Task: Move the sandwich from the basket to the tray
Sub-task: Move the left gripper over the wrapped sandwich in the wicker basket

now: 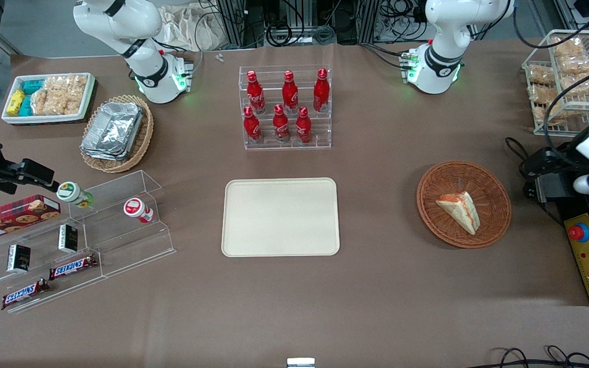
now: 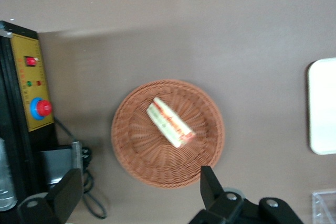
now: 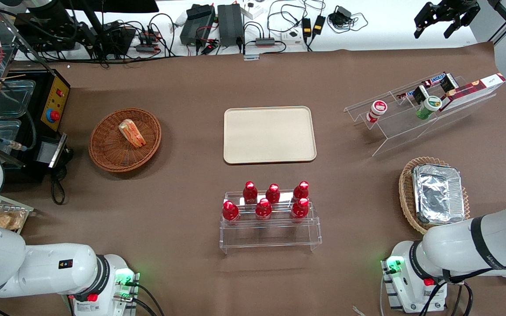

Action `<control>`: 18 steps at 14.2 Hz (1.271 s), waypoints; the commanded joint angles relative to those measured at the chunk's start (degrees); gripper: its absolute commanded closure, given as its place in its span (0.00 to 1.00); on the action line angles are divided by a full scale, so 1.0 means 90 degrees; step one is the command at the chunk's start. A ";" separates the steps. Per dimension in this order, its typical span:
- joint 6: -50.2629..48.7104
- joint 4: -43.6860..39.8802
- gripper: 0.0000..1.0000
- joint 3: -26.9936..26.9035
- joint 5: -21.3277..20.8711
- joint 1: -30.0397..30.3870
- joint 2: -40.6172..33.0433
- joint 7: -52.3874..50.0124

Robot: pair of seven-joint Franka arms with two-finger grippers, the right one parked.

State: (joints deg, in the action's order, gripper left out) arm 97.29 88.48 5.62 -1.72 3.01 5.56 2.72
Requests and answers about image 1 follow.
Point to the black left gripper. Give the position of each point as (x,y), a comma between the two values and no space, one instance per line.
(563,159)

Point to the triangular sandwich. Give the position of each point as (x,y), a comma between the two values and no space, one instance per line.
(460,210)

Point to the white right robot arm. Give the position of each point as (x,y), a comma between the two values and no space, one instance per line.
(146,76)

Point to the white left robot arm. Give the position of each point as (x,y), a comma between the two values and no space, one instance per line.
(440,61)

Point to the white rectangular snack tray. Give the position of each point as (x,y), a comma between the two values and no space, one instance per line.
(49,118)

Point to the brown wicker basket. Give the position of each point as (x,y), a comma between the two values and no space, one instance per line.
(489,204)

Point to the aluminium foil tray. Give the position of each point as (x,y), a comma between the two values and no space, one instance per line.
(113,128)

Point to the light wicker oval basket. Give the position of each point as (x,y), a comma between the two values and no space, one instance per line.
(143,138)

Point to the beige plastic tray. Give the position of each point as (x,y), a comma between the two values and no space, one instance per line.
(280,217)

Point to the black countertop appliance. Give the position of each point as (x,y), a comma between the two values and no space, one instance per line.
(555,191)

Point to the green lid yoghurt bottle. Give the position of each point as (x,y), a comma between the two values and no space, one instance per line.
(72,193)

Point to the clear fried snack packet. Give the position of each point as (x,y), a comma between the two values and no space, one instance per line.
(542,93)
(547,115)
(568,47)
(541,75)
(576,65)
(581,84)

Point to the red plaid cookie box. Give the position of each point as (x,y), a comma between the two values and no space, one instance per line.
(13,217)

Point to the teal snack packet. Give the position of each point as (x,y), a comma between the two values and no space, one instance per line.
(32,87)
(26,106)

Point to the clear rice cracker packet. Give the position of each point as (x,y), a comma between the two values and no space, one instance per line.
(67,84)
(54,105)

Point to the small black white box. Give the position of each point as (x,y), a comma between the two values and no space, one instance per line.
(68,238)
(18,258)

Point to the yellow snack packet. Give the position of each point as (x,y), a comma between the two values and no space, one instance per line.
(16,102)

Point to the red emergency stop button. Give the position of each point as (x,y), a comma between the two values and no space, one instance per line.
(579,232)

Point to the Snickers chocolate bar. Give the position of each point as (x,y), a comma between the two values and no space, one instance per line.
(23,294)
(72,267)

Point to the red lid yoghurt bottle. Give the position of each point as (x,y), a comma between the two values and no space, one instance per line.
(137,209)

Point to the clear acrylic step shelf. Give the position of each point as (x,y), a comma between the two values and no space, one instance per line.
(44,286)
(131,240)

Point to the beige cloth bag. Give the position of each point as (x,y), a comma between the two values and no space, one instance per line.
(187,28)

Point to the red cola bottle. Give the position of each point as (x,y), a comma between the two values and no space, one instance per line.
(280,125)
(251,127)
(289,94)
(303,127)
(255,94)
(321,92)

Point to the clear acrylic bottle rack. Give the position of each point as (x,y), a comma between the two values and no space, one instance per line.
(315,140)

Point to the aluminium frame post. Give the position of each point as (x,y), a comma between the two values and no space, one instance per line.
(233,23)

